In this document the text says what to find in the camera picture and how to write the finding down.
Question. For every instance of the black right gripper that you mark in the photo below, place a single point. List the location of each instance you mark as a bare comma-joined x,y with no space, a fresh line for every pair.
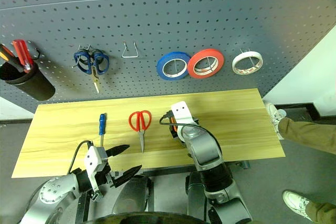
175,133

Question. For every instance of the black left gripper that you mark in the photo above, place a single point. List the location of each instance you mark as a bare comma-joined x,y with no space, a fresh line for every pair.
105,176

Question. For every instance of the orange and black pliers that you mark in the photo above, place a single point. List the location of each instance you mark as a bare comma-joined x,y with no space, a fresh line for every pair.
172,124

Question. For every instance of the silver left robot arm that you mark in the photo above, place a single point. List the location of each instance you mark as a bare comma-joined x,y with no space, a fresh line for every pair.
52,190

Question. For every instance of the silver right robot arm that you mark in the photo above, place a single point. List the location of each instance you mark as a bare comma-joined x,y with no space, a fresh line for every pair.
207,153

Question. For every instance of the blue tape roll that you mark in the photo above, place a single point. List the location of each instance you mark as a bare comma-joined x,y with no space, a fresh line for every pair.
160,69

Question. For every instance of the red tape roll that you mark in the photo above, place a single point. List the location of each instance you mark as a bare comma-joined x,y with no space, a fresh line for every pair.
193,64

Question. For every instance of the white tape roll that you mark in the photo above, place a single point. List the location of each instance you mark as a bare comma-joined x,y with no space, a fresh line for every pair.
256,55

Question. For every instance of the gray metal pegboard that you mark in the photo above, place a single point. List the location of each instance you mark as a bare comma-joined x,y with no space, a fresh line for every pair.
168,11

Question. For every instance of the silver rounded housing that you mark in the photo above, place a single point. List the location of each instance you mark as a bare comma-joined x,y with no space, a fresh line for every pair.
194,190
131,195

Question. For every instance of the dark rounded rim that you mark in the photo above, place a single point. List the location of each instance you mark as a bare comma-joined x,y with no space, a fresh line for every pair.
147,218

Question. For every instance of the black cylindrical tool cup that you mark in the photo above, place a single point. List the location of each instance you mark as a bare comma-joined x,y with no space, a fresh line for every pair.
36,85

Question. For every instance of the metal scissors peg hook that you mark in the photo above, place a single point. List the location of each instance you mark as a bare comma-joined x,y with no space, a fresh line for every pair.
84,48

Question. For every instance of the olive trouser leg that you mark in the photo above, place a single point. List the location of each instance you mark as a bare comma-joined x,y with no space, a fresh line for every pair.
307,134
323,212

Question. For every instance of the orange and black screwdriver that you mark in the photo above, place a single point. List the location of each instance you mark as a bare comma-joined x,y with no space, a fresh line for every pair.
4,53

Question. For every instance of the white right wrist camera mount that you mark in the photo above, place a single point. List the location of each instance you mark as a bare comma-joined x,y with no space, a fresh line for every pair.
181,112

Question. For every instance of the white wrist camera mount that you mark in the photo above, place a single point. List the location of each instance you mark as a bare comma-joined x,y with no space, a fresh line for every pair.
181,112
92,161

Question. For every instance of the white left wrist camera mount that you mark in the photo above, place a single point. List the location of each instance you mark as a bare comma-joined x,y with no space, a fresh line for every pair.
92,161

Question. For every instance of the black metal table frame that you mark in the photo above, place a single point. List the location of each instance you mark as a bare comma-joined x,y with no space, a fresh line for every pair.
168,170

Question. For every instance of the silver metal bracket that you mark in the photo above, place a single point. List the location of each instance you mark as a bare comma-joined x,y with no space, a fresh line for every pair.
96,197

